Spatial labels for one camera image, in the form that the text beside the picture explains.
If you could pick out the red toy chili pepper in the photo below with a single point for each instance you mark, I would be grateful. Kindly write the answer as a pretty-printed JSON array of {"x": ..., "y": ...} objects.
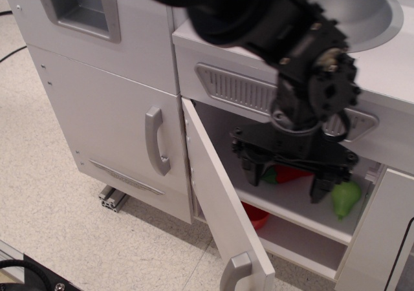
[{"x": 279, "y": 174}]

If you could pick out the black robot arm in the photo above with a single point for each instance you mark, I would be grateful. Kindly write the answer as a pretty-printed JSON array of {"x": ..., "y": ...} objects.
[{"x": 315, "y": 82}]

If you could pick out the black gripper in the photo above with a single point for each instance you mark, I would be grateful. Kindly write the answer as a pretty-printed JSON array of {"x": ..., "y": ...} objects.
[{"x": 259, "y": 144}]

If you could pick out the aluminium extrusion rail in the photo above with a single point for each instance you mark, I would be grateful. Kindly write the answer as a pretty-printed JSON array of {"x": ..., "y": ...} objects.
[{"x": 112, "y": 199}]

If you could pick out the silver fridge door handle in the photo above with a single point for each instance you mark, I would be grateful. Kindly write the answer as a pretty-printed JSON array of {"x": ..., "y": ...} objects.
[{"x": 153, "y": 122}]

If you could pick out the white cabinet door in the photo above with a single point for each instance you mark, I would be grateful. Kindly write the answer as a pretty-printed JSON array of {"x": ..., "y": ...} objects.
[
  {"x": 229, "y": 224},
  {"x": 383, "y": 238}
]

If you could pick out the grey vent panel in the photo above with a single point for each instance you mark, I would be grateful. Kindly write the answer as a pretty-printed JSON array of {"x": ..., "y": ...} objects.
[{"x": 256, "y": 95}]

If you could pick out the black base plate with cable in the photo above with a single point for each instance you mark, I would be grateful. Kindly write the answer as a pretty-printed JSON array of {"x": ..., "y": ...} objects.
[{"x": 35, "y": 276}]

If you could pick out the white toy kitchen cabinet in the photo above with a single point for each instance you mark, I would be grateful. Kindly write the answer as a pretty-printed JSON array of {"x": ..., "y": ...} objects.
[{"x": 310, "y": 235}]

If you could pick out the silver toy sink basin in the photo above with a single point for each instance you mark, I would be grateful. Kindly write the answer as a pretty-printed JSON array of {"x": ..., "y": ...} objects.
[{"x": 366, "y": 23}]

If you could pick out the white toy fridge unit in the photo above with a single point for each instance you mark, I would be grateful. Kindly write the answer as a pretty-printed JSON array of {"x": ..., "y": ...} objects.
[{"x": 100, "y": 92}]

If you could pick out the red toy cup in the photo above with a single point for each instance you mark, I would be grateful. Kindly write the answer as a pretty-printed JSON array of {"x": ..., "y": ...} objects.
[{"x": 257, "y": 216}]

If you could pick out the silver fridge emblem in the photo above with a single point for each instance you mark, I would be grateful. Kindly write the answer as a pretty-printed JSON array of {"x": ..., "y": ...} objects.
[{"x": 126, "y": 179}]

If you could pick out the green toy pear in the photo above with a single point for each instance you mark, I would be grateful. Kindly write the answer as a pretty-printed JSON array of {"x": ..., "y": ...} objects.
[{"x": 344, "y": 198}]

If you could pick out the silver ice dispenser recess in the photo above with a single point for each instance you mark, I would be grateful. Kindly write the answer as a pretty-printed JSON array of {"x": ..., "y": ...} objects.
[{"x": 98, "y": 18}]

